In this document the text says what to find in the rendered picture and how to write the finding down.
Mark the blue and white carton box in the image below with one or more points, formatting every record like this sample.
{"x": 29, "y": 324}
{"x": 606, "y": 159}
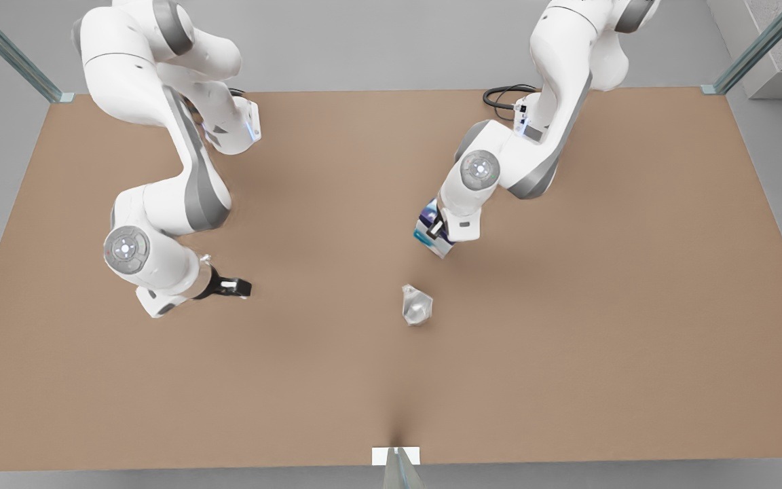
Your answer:
{"x": 435, "y": 246}

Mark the silver frame post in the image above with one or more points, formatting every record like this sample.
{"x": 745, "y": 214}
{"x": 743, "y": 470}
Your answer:
{"x": 757, "y": 47}
{"x": 398, "y": 465}
{"x": 11, "y": 54}

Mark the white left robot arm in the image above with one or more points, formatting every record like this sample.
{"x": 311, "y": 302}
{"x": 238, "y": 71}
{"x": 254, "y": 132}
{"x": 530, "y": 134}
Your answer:
{"x": 540, "y": 136}

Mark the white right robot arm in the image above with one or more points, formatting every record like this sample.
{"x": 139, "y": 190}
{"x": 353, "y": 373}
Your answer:
{"x": 187, "y": 183}

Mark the clear glass cup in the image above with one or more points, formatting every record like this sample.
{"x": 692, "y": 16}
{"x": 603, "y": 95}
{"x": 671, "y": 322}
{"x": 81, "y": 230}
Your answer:
{"x": 416, "y": 307}

